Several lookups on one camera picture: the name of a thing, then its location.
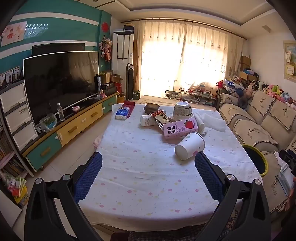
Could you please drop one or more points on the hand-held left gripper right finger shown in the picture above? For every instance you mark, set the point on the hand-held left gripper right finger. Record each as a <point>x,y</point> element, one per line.
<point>208,176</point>

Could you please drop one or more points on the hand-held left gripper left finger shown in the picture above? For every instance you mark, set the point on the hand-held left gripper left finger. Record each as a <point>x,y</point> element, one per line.
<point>89,176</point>

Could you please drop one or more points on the yellow rimmed black bin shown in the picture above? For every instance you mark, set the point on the yellow rimmed black bin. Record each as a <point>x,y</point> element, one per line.
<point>254,160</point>

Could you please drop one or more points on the white paper cup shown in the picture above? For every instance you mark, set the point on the white paper cup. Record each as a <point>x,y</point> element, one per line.
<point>190,146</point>

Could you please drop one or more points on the white waffle towel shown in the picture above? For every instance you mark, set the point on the white waffle towel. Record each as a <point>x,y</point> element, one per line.
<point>215,122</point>

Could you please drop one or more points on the pink strawberry milk carton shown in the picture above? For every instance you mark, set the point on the pink strawberry milk carton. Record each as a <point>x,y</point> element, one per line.
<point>178,129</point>

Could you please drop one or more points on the red brown snack wrapper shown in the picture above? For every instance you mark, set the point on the red brown snack wrapper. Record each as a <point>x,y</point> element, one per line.
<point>161,118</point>

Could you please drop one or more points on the white plastic bottle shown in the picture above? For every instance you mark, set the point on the white plastic bottle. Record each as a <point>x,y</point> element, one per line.
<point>146,120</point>

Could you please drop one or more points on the dark brown plastic tray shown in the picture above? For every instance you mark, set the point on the dark brown plastic tray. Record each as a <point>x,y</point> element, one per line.
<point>151,107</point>

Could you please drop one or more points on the person's right forearm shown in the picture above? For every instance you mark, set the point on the person's right forearm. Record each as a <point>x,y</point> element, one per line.
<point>291,199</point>

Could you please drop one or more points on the white paper sheets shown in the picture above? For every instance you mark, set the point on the white paper sheets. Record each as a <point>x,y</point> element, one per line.
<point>280,158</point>

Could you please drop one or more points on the beige sofa with covers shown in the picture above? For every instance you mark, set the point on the beige sofa with covers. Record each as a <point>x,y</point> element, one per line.
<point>252,132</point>

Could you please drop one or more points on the white dotted tablecloth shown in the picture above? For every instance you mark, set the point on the white dotted tablecloth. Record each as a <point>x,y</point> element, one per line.
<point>138,173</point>

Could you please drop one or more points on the yellow teal television cabinet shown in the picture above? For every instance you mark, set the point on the yellow teal television cabinet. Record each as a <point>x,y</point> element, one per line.
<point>76,125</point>

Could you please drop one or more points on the clear plastic bag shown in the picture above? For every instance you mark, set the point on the clear plastic bag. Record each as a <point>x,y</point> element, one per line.
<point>48,122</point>

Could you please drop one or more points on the small pink dish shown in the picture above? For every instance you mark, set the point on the small pink dish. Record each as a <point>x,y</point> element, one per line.
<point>76,109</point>

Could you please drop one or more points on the clear water bottle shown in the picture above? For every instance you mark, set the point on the clear water bottle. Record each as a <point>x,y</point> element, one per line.
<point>60,113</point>

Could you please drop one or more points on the row of plush toys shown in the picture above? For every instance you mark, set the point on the row of plush toys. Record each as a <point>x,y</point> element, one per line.
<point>275,90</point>

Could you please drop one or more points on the blue tissue pack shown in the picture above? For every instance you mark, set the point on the blue tissue pack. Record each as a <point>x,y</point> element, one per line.
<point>122,113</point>

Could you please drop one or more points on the heap of colourful packets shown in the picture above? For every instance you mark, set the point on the heap of colourful packets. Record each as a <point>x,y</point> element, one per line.
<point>17,190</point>

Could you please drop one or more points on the grey neck pillow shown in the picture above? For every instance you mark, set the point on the grey neck pillow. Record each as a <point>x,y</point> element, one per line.
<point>242,102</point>

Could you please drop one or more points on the large pink plush toy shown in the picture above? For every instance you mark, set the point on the large pink plush toy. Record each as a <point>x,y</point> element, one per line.
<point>249,89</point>

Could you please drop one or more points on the shelf of books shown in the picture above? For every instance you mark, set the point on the shelf of books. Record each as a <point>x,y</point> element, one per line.
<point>9,162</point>

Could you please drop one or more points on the small pink toy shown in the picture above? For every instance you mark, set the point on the small pink toy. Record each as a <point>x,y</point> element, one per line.
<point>102,94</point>

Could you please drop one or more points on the flat red box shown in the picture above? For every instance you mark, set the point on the flat red box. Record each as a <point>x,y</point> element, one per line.
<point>130,104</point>

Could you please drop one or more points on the blue round cushion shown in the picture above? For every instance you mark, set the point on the blue round cushion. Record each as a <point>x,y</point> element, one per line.
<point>239,92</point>

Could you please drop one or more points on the yellow bucket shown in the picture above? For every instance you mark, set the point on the yellow bucket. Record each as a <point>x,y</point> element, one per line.
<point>121,99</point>

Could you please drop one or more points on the pile of books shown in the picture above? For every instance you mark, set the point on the pile of books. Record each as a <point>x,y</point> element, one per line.
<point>198,92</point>

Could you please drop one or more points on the glass coffee table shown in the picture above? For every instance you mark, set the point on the glass coffee table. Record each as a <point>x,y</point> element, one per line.
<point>173,93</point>

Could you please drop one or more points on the black white tube box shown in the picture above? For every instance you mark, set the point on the black white tube box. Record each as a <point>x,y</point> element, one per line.
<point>98,84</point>

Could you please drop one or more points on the red handbag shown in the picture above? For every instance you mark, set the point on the red handbag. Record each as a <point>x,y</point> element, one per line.
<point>219,84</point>

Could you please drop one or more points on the red fire extinguisher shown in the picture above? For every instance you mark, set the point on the red fire extinguisher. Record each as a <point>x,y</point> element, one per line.
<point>118,88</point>

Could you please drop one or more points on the blue star print bag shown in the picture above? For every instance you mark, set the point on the blue star print bag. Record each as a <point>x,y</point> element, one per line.
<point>232,84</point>

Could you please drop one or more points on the small green box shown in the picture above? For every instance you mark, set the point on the small green box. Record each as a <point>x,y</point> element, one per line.
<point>136,95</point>

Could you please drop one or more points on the floral sheet mattress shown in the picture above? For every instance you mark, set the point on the floral sheet mattress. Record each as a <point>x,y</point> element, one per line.
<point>152,100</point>

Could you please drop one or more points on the white plastic drawer unit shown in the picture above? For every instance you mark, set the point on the white plastic drawer unit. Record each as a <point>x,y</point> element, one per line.
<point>16,115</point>

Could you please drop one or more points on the large curved television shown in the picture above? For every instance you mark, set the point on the large curved television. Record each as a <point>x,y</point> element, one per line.
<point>57,83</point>

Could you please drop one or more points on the framed landscape picture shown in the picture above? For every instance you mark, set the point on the framed landscape picture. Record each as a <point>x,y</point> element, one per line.
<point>290,60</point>

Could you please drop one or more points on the brown cardboard box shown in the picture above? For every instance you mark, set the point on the brown cardboard box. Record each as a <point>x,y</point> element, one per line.
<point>106,77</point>
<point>116,78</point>

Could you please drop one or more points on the black tower fan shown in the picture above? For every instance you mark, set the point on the black tower fan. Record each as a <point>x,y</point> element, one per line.
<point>130,78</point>

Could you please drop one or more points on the stack of cardboard boxes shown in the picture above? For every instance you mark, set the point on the stack of cardboard boxes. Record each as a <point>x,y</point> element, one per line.
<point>245,62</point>

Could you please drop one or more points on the cream embroidered curtain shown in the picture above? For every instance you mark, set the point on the cream embroidered curtain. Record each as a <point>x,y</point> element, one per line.
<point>185,58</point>

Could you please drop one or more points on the white standing air conditioner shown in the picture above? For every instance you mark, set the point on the white standing air conditioner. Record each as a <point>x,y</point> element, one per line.
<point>122,58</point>

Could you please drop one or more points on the framed photos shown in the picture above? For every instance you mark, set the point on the framed photos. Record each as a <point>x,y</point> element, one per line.
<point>10,76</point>

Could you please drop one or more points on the hanging artificial flowers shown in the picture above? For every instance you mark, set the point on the hanging artificial flowers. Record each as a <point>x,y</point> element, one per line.
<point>106,48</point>

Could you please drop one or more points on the small black television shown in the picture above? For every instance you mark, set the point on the small black television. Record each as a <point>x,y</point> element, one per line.
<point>57,48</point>

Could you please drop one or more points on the dark blue box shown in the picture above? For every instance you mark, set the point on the dark blue box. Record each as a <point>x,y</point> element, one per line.
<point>128,27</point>

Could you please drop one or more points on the brown curtain rod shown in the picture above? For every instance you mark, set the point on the brown curtain rod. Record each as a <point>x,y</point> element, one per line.
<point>185,20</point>

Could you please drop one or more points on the red round wall sticker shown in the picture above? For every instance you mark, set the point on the red round wall sticker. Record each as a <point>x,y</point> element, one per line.
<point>105,26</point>

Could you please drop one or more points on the pink wall poster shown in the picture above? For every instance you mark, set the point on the pink wall poster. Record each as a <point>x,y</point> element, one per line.
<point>12,33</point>

